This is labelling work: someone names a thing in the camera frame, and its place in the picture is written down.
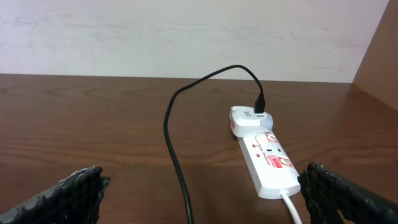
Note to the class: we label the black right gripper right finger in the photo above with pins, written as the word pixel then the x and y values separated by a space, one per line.
pixel 331 198

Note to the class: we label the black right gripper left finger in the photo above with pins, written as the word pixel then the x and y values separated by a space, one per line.
pixel 73 200

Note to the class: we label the white USB charger adapter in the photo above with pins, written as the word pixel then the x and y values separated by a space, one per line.
pixel 244 121

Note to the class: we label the white power strip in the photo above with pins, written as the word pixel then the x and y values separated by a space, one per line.
pixel 271 170

